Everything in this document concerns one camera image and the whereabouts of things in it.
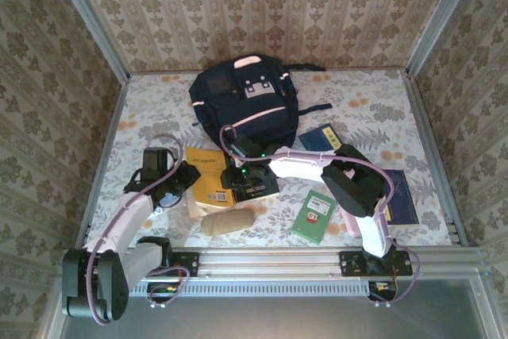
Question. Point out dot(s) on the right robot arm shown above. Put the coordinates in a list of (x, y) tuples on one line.
[(353, 184)]

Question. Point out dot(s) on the yellow book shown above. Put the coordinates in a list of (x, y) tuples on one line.
[(206, 180)]

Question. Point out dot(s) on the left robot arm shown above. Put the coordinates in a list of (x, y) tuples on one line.
[(123, 220)]

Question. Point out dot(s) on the beige pencil case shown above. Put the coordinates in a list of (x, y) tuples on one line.
[(227, 222)]

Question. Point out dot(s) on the black book with antlers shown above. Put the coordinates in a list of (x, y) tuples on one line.
[(269, 190)]

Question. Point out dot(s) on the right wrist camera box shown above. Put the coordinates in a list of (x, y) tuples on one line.
[(246, 145)]

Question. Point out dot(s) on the left aluminium table rail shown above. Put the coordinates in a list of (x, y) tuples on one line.
[(107, 148)]

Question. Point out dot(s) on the aluminium table rail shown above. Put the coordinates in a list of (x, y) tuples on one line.
[(432, 140), (107, 148)]

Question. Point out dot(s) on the navy book with gold text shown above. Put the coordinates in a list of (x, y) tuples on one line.
[(402, 200)]

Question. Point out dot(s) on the grey metal sheet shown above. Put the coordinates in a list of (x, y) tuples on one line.
[(278, 319)]

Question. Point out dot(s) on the green notebook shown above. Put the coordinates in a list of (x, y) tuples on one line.
[(313, 218)]

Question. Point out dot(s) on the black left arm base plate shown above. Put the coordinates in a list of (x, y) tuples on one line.
[(186, 264)]

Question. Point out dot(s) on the navy blue backpack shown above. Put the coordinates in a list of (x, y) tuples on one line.
[(254, 105)]

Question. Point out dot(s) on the left aluminium frame post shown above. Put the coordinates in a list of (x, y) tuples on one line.
[(91, 21)]

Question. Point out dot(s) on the aluminium mounting rail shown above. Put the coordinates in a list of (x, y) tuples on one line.
[(270, 261)]

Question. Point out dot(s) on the right aluminium frame post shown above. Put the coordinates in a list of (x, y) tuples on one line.
[(440, 17)]

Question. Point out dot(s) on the aluminium frame post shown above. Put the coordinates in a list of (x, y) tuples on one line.
[(91, 21), (440, 17)]

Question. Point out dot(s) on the right aluminium table rail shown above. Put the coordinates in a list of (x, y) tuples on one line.
[(432, 140)]

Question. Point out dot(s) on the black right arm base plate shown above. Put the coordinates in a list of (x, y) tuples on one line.
[(351, 263)]

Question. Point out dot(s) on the pink pencil case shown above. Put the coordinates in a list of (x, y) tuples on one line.
[(349, 224)]

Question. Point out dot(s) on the blue notebook with yellow label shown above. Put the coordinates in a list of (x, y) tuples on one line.
[(317, 140)]

